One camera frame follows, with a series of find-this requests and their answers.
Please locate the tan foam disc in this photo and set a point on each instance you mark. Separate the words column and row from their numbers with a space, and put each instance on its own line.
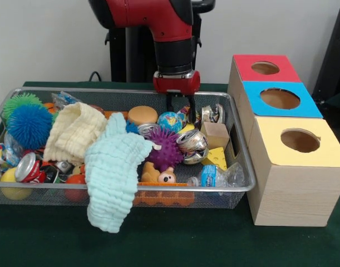
column 142, row 115

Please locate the purple spiky monster toy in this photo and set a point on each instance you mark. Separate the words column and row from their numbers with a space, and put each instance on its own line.
column 165, row 148

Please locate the black stand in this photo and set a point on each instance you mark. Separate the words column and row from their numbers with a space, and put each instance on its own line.
column 336, row 55

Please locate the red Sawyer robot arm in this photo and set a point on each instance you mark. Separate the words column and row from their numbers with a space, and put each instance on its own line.
column 164, row 19

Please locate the cream waffle cloth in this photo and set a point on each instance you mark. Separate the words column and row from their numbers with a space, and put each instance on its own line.
column 72, row 130

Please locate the crushed bottle with blue label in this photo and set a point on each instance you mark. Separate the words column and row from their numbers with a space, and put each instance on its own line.
column 214, row 178

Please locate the wooden box with three holes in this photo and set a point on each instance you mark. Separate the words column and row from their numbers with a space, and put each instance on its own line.
column 292, row 194

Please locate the dark green tablecloth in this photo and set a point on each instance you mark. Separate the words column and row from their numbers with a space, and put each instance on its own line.
column 186, row 244

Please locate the printed silver drink can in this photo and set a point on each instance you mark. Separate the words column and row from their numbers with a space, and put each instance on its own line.
column 193, row 144

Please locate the blue globe print ball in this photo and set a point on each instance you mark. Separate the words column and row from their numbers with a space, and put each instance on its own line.
column 172, row 121

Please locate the orange plush toy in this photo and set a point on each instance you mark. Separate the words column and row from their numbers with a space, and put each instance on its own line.
column 158, row 175

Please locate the mint green waffle cloth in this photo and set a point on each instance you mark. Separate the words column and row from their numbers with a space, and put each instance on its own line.
column 111, row 172

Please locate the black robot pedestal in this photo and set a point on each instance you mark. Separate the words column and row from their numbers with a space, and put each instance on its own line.
column 136, row 55

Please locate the blue spiky rubber ball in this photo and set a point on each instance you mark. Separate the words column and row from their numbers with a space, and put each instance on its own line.
column 29, row 128

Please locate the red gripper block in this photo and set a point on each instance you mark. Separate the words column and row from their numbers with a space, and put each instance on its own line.
column 176, row 84

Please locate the colourful packet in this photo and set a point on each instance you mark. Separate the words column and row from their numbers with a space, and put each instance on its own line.
column 183, row 112

